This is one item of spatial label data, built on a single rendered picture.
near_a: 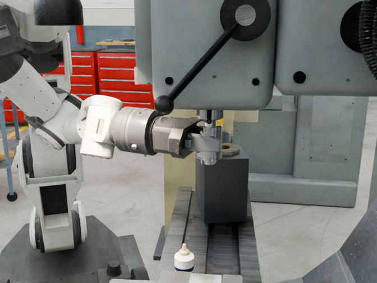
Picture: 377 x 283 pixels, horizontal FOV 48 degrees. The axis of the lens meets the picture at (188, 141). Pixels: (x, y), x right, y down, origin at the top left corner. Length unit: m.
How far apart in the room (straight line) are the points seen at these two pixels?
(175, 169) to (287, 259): 0.89
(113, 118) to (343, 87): 0.42
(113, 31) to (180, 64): 9.41
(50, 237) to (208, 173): 0.71
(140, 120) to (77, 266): 0.98
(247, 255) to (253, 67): 0.54
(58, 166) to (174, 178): 1.35
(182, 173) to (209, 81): 2.02
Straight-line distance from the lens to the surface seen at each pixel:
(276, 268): 2.71
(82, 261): 1.71
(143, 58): 0.74
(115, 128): 0.81
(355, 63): 0.65
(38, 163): 1.41
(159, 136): 0.77
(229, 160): 1.13
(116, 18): 10.03
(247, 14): 0.61
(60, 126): 1.08
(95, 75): 5.64
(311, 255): 2.89
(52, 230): 1.60
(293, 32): 0.63
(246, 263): 1.04
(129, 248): 2.09
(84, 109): 0.93
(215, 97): 0.66
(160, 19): 0.65
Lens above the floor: 1.46
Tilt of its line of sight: 17 degrees down
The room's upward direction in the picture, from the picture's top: straight up
